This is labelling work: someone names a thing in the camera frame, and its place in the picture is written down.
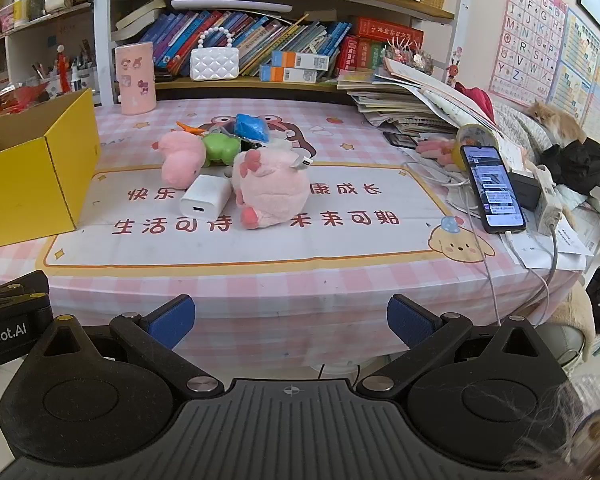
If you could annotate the white rolled paper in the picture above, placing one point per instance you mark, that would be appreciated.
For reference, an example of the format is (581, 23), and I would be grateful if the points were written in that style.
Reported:
(230, 5)

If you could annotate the white jar yellow label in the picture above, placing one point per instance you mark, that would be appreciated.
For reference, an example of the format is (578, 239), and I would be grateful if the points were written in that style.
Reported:
(22, 7)

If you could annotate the red bottle figure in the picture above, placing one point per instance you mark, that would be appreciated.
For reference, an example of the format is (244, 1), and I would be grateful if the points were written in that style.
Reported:
(62, 72)

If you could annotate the stack of books and papers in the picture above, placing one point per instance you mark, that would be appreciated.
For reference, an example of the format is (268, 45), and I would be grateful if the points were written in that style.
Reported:
(405, 105)

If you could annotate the alphabet wall poster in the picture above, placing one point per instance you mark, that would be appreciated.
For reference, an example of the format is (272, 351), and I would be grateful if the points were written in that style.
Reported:
(530, 35)

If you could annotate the white cubby shelf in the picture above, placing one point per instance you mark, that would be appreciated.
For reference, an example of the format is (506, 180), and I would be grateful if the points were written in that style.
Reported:
(25, 45)

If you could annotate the black small box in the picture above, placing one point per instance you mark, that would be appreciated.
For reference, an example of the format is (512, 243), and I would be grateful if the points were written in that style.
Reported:
(524, 190)

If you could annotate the pink plush pig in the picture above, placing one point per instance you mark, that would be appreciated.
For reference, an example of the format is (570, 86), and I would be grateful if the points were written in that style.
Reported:
(180, 160)
(270, 185)

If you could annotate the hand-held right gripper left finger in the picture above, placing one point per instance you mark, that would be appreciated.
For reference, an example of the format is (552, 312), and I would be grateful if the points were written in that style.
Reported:
(176, 321)

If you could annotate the pink checkered tablecloth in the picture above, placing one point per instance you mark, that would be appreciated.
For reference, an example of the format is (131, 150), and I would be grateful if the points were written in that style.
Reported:
(280, 300)

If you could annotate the black smartphone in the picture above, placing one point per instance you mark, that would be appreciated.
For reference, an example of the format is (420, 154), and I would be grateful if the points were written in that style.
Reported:
(492, 187)

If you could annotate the white power adapter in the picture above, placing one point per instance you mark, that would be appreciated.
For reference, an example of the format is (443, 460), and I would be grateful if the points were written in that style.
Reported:
(205, 197)

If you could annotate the blue packet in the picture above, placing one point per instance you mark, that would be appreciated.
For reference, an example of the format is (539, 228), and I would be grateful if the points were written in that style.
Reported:
(252, 127)

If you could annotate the white power strip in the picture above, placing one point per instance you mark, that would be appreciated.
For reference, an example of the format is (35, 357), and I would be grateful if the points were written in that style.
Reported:
(547, 200)

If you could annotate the colourful wall poster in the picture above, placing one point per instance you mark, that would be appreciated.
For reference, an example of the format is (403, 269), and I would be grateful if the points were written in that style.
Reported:
(577, 60)

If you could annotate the yellow cardboard box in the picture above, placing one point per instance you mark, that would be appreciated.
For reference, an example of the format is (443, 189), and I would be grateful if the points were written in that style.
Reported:
(25, 185)

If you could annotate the pink cartoon cylinder container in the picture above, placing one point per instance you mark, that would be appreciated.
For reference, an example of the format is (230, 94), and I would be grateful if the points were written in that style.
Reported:
(136, 77)

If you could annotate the green frog toy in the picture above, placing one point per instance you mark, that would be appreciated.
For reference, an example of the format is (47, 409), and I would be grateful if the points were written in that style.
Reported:
(220, 149)

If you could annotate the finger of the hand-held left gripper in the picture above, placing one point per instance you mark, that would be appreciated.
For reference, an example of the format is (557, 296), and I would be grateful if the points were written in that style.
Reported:
(20, 290)

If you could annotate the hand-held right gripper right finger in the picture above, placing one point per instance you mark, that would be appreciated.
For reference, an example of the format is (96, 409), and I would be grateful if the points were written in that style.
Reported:
(407, 326)

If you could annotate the orange cat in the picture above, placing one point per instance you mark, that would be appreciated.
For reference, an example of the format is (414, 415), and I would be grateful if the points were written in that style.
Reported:
(560, 122)

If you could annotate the orange plastic toy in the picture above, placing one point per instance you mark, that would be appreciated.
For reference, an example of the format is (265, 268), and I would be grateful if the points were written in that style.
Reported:
(190, 128)

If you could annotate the row of colourful books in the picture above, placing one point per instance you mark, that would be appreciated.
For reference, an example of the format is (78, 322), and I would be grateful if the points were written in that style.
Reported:
(260, 35)

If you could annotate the black jacket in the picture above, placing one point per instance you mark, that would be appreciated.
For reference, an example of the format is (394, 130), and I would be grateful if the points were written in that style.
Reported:
(580, 165)

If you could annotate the orange and blue box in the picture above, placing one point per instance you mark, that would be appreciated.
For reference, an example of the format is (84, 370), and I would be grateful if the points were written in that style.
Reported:
(287, 74)
(300, 60)

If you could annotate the cream hardcover book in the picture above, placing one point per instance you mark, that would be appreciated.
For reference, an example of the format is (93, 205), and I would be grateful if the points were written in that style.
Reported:
(140, 17)

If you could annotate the red thick dictionary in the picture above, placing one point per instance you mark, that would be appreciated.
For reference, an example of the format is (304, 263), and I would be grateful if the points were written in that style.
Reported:
(387, 32)

